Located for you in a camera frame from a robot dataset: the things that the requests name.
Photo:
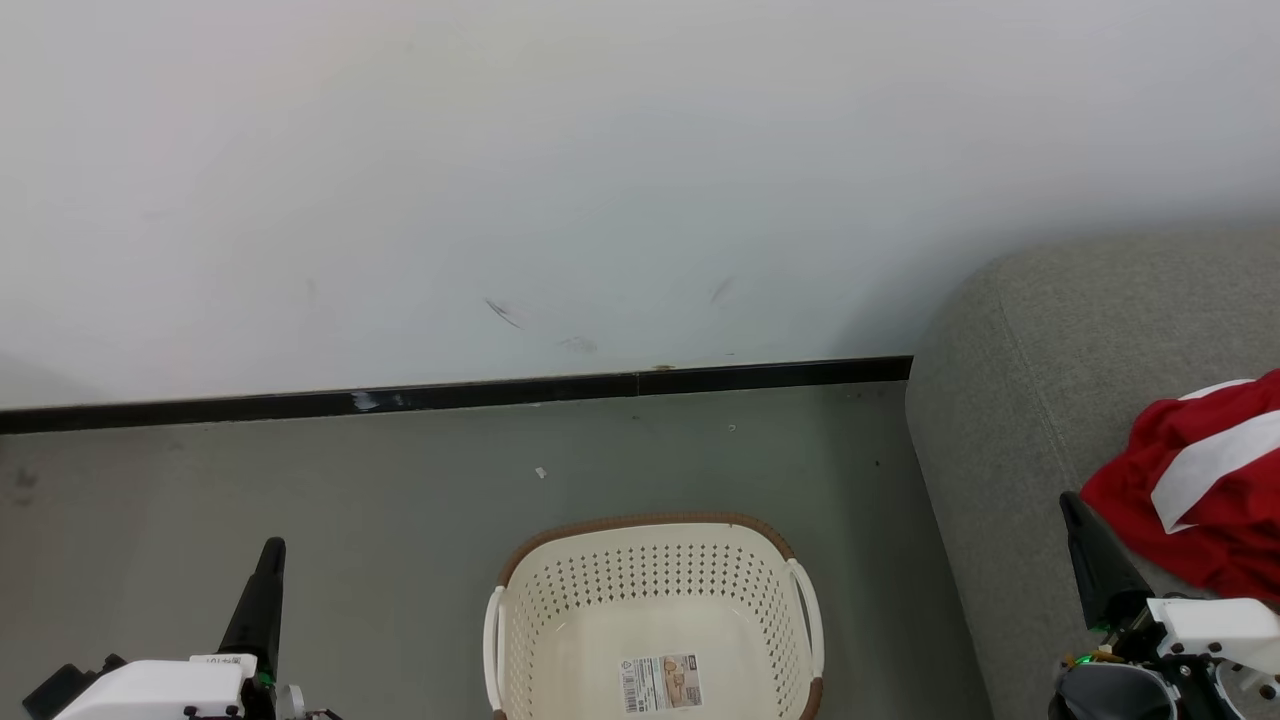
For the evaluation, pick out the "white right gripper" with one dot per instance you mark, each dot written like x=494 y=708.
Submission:
x=1220 y=630

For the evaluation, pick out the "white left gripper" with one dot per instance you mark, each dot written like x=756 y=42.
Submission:
x=160 y=690

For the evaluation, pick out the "red garment with white stripes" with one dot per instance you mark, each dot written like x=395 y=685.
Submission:
x=1215 y=460

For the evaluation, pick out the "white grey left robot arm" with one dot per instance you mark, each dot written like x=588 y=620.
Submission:
x=295 y=703

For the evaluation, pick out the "grey fabric sofa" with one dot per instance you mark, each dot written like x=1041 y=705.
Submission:
x=1020 y=400

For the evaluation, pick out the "black skirting board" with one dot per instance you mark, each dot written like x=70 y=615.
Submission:
x=450 y=396

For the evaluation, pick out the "cream perforated laundry basket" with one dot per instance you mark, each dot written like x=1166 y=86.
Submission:
x=650 y=580

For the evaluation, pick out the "printed basket label sticker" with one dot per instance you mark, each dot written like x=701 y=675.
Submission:
x=660 y=683

